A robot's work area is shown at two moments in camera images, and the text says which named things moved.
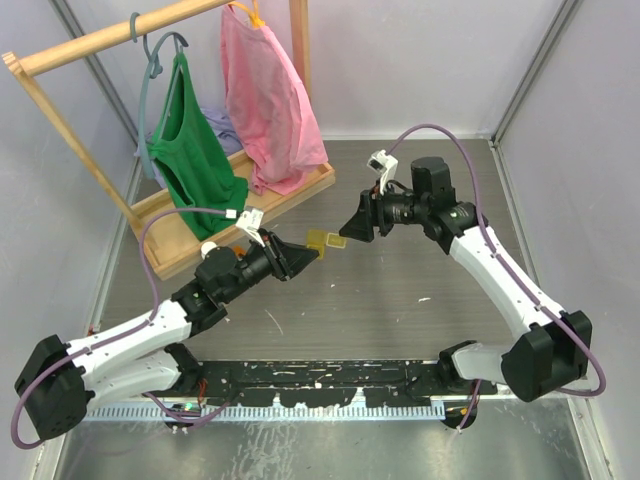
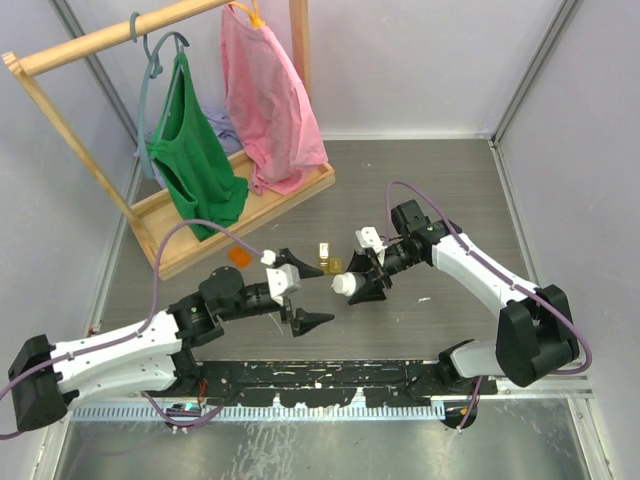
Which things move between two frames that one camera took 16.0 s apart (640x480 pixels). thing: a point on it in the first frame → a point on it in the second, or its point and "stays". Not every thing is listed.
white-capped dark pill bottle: [205, 247] → [349, 283]
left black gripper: [285, 259] → [302, 319]
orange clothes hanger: [255, 20] stays
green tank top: [191, 159] stays
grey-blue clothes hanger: [153, 66] stays
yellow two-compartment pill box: [317, 239] → [329, 265]
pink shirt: [275, 118] stays
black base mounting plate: [331, 382] stays
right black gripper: [361, 225] → [373, 292]
